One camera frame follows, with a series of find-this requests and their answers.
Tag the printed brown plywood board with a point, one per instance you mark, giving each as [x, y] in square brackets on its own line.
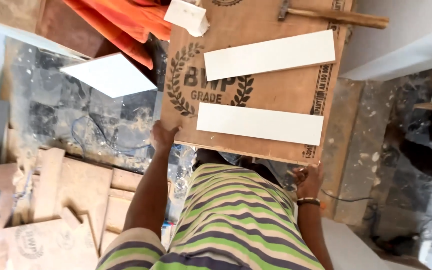
[276, 92]

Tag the heap of plywood offcuts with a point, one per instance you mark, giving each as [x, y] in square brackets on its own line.
[51, 217]

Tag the person's left hand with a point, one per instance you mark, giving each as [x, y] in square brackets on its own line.
[161, 138]

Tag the person's right fingers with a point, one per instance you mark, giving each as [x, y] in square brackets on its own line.
[300, 175]

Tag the white block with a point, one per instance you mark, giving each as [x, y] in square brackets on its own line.
[188, 15]

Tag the white floor board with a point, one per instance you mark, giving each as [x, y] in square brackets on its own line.
[354, 247]

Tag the long white laminate strip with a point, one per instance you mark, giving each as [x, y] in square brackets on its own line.
[259, 123]
[268, 54]

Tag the green striped shirt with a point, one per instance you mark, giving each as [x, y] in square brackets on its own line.
[234, 225]

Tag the white square panel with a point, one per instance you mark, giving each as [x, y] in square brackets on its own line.
[109, 75]

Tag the person's right hand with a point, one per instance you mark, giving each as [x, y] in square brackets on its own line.
[310, 183]

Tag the orange cloth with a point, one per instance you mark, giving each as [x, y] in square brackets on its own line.
[126, 22]

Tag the dark brown board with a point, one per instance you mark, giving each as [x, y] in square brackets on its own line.
[62, 22]

